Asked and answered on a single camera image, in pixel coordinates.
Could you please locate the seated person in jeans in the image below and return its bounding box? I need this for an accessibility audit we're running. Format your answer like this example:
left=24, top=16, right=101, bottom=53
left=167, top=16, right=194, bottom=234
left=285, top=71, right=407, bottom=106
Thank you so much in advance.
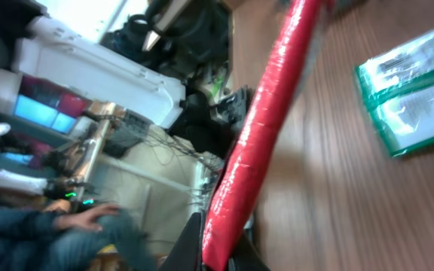
left=0, top=207, right=157, bottom=271

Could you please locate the green 3M gloves package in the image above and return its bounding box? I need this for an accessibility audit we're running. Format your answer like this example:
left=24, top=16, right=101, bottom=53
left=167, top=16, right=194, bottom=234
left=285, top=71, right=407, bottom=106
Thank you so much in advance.
left=355, top=29, right=434, bottom=157

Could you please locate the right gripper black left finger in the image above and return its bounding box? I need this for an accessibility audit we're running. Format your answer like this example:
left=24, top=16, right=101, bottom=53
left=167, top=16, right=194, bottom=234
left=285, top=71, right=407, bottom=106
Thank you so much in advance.
left=158, top=212, right=203, bottom=271

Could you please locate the person's bare hand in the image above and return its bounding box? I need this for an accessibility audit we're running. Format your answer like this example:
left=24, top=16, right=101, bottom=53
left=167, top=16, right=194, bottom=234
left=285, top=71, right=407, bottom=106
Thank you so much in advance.
left=53, top=204, right=120, bottom=231

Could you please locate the red Nescafe coffee sachet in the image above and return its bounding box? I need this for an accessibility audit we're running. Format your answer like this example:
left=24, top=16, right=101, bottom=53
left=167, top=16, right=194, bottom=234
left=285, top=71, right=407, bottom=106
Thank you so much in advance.
left=202, top=0, right=334, bottom=270

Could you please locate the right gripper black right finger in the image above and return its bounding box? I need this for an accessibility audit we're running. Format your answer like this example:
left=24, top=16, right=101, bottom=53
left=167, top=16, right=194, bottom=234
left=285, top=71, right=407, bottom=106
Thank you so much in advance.
left=228, top=233, right=270, bottom=271

